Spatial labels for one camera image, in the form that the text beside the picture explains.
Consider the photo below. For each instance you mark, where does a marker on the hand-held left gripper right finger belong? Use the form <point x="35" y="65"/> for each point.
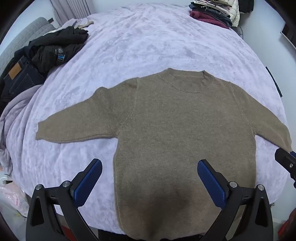
<point x="211" y="183"/>

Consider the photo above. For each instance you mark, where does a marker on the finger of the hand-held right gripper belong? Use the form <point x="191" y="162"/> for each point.
<point x="293" y="154"/>
<point x="285" y="160"/>

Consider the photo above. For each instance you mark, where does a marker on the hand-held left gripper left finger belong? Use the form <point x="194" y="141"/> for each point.
<point x="89" y="183"/>

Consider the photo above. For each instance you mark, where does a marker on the brown knit sweater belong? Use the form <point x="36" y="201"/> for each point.
<point x="173" y="129"/>

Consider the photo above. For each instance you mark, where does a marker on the stack of folded clothes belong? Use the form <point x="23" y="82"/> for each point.
<point x="208" y="16"/>

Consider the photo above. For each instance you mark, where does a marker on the red bag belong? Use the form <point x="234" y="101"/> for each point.
<point x="288" y="229"/>

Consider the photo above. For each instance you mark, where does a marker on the pink plastic bag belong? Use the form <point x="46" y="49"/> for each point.
<point x="13" y="197"/>

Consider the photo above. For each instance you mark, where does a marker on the crumpled mauve blanket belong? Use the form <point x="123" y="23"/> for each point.
<point x="16" y="120"/>

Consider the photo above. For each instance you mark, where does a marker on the dark flat panel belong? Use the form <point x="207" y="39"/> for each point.
<point x="289" y="32"/>

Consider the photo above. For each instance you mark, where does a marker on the dark blue jeans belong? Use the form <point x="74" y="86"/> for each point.
<point x="20" y="78"/>

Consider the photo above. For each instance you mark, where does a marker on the grey fan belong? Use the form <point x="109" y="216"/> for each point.
<point x="241" y="32"/>

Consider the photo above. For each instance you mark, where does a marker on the black jacket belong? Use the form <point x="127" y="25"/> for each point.
<point x="46" y="53"/>

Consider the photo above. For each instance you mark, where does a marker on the lilac fleece blanket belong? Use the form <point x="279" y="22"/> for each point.
<point x="129" y="46"/>

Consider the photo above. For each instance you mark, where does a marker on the white puffer jacket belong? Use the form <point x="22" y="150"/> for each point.
<point x="234" y="14"/>

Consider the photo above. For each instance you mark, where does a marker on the black hanging garment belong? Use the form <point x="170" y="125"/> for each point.
<point x="246" y="5"/>

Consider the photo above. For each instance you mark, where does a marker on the beige small cloth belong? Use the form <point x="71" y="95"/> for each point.
<point x="84" y="23"/>

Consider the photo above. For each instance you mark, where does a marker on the grey curtain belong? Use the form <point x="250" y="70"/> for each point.
<point x="76" y="9"/>

